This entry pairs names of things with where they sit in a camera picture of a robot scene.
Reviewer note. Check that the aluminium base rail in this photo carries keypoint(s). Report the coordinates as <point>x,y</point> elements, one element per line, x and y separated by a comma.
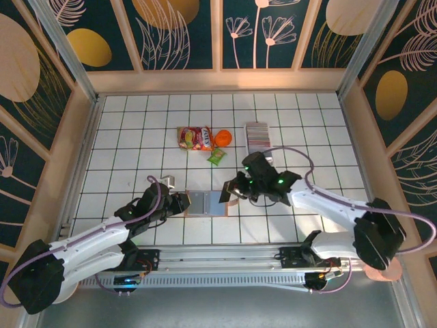
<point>222,259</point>

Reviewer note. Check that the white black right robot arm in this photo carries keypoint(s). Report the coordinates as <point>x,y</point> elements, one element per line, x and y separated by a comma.
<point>327,212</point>

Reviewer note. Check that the dark grey chip card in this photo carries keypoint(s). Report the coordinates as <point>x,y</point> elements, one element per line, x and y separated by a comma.
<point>198,203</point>

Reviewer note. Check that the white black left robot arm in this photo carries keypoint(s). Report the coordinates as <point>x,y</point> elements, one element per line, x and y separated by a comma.
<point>95,259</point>

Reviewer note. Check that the green snack packet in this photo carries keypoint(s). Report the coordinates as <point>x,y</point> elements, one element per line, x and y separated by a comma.
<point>216,157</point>

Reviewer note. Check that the white slotted card tray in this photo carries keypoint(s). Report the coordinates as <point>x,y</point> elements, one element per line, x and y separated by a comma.
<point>246,143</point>

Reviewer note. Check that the black marbled card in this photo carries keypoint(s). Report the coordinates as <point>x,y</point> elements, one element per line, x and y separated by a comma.
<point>224,194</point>

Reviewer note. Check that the black controller board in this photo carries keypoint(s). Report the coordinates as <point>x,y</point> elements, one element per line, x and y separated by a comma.
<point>126,282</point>
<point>317,281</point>

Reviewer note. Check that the aluminium frame post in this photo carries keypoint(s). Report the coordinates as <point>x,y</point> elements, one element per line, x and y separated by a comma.
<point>362,51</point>
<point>65,51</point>

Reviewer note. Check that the orange fruit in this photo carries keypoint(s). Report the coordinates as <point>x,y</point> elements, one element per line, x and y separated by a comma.
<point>223,138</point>

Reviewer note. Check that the orange fruit candy bag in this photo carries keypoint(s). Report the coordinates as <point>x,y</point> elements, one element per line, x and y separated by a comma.
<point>194,138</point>

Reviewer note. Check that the pink translucent cup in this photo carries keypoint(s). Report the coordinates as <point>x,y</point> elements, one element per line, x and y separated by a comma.
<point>382,275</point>

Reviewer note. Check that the stack of colourful cards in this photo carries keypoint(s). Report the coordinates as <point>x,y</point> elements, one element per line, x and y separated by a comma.
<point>257,136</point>

